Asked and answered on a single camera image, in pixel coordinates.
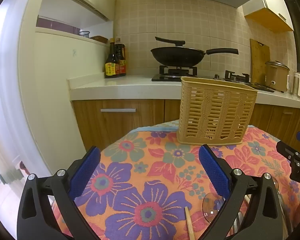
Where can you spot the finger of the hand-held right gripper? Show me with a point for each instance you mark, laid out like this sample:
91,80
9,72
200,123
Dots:
285,150

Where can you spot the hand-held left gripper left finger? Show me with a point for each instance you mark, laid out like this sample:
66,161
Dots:
86,170

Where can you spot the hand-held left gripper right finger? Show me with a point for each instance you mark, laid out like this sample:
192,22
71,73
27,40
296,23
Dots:
212,170

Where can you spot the wooden chopstick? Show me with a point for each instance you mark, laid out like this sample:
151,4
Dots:
190,223

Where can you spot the beige plastic utensil basket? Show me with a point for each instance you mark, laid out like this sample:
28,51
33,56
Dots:
215,110

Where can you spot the floral tablecloth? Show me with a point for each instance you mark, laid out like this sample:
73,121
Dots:
145,175

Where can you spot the white electric kettle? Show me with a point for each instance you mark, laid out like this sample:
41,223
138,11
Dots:
297,83

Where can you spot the beige rice cooker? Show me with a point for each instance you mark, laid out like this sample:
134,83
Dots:
277,76

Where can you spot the wooden cutting board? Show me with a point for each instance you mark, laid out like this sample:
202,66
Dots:
258,60

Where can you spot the black gas stove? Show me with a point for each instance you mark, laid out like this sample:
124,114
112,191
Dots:
165,77

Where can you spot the dark soy sauce bottle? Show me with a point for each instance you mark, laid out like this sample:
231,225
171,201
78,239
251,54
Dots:
110,65

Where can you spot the red label sauce bottle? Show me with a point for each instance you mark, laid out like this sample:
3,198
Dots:
122,60

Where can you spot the black wok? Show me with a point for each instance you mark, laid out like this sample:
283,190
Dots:
177,56

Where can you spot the clear jar with blue rim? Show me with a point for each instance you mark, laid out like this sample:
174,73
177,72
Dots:
84,34

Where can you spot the wall cabinet with yellow underside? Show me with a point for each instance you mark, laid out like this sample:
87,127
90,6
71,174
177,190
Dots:
267,17

